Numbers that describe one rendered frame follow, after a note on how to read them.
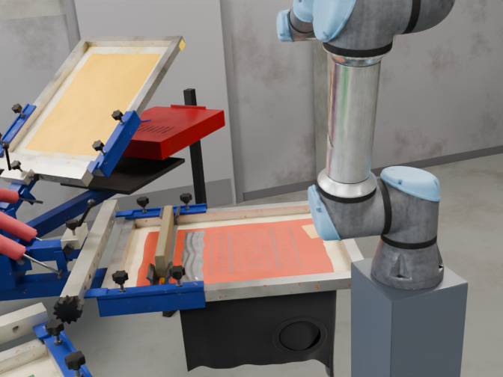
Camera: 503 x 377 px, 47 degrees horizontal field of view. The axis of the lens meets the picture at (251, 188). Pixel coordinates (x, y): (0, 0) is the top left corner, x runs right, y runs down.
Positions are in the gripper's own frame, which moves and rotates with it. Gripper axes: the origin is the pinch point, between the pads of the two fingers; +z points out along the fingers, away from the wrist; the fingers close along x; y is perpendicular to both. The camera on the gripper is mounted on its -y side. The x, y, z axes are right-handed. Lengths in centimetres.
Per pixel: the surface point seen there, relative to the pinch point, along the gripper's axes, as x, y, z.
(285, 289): -43, 61, -35
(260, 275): -54, 54, -41
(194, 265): -61, 48, -61
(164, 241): -55, 41, -69
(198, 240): -75, 37, -59
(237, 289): -43, 59, -49
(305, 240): -69, 42, -23
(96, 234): -68, 33, -92
